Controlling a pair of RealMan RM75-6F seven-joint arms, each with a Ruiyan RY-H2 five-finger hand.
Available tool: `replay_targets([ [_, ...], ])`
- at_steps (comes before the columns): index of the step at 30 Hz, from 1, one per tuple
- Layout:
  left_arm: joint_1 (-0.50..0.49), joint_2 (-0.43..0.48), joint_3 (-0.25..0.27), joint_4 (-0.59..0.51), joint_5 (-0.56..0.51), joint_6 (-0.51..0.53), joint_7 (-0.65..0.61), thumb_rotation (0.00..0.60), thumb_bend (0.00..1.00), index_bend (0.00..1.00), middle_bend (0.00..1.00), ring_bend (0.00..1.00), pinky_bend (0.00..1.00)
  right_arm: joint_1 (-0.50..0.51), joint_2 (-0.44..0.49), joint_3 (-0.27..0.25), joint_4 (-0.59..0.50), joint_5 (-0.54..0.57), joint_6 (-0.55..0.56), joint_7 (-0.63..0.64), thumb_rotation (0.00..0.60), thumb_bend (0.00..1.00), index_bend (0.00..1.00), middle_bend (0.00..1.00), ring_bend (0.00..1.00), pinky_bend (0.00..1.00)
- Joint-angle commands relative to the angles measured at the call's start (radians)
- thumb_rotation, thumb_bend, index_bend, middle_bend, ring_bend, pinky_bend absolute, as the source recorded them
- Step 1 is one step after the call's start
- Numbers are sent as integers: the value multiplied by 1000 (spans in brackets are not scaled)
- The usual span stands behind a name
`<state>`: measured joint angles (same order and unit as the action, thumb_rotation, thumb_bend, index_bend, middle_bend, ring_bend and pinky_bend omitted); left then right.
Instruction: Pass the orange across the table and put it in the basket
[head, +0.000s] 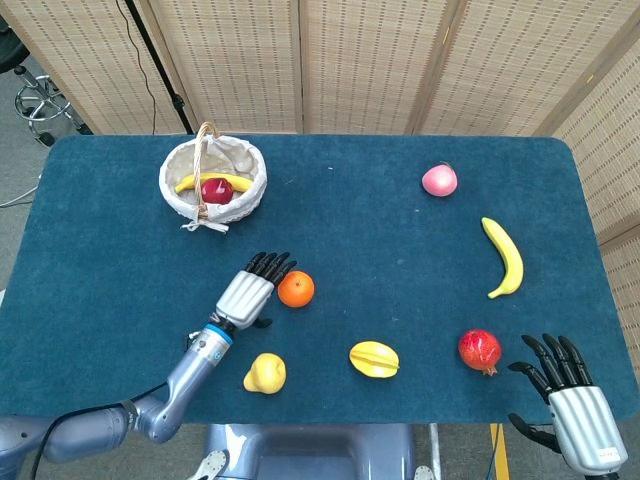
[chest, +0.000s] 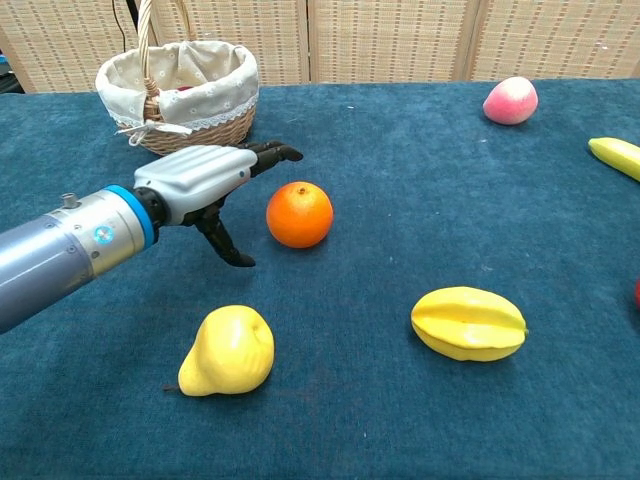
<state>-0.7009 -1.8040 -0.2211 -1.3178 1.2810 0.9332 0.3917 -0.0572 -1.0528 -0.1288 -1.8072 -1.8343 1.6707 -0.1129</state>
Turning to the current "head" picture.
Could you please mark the red apple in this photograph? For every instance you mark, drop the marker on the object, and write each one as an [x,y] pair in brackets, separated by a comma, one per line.
[217,191]

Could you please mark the red pomegranate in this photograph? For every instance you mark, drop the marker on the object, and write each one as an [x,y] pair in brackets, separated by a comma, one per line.
[480,350]

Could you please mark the woven bamboo folding screen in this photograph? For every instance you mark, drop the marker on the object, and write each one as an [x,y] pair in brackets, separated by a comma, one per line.
[240,65]

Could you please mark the yellow pear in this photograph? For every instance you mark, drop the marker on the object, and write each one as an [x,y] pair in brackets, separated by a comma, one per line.
[265,375]

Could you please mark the large yellow banana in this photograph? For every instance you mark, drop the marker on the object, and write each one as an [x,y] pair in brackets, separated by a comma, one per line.
[510,255]

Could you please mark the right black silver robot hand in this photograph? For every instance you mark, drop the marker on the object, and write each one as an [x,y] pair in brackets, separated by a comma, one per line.
[585,425]

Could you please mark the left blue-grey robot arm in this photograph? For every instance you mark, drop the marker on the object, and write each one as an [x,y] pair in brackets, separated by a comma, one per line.
[195,360]

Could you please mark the white table leg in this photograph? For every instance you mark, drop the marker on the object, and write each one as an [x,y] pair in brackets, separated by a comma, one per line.
[435,445]

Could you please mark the office chair with chrome base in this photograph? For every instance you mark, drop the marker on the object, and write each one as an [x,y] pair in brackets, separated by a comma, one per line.
[42,102]

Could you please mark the blue-grey robot torso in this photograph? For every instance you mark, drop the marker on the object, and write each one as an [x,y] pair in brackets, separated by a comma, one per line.
[310,450]

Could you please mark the wicker basket with cloth lining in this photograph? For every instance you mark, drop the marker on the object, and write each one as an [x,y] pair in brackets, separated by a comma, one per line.
[225,155]

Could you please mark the small yellow banana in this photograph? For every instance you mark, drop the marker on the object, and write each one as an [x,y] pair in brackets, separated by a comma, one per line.
[240,182]

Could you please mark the blue tablecloth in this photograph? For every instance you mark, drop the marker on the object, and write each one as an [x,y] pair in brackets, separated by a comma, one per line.
[350,225]

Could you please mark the pink peach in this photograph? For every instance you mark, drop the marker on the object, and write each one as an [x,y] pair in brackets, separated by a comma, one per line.
[440,180]

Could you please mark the orange fruit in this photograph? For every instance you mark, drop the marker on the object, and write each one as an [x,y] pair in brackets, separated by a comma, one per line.
[296,290]

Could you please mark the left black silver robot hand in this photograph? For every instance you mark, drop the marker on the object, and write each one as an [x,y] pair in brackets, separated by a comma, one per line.
[245,297]

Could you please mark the yellow starfruit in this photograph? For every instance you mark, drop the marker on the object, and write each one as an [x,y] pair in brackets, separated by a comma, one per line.
[375,360]

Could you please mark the black tripod stand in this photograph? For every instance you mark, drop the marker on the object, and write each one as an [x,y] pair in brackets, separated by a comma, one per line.
[160,70]

